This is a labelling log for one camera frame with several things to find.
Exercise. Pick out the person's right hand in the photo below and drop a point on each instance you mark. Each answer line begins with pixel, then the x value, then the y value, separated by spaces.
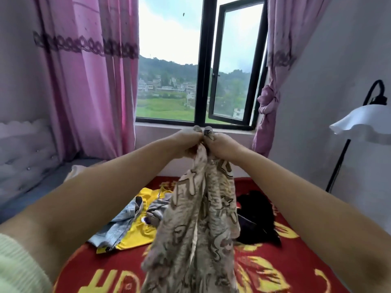
pixel 223 148

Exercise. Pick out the person's left hand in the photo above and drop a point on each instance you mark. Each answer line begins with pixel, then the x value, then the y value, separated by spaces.
pixel 186 143

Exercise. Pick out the pile of mixed clothes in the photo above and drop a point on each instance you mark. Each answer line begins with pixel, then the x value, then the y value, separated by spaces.
pixel 131 222

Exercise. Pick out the person's right forearm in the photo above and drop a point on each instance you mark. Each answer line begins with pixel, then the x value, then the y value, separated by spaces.
pixel 317 216

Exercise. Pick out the person's left forearm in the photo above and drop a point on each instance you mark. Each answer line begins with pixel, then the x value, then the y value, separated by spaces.
pixel 91 204

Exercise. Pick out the white bed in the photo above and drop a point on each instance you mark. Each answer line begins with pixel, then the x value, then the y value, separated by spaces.
pixel 36 180

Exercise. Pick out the black framed window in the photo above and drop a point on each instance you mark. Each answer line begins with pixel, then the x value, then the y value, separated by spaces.
pixel 168 58

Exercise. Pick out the tied pink curtain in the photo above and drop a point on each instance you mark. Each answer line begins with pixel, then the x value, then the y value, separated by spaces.
pixel 284 58

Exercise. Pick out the wide pink curtain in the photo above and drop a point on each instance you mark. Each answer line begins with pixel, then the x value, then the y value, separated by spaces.
pixel 91 76

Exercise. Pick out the red bedsheet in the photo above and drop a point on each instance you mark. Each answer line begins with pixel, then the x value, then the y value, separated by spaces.
pixel 287 271

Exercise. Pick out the grey pillow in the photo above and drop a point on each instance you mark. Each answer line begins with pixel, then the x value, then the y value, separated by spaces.
pixel 36 189

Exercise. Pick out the white tufted headboard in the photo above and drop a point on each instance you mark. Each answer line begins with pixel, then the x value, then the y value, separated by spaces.
pixel 24 155

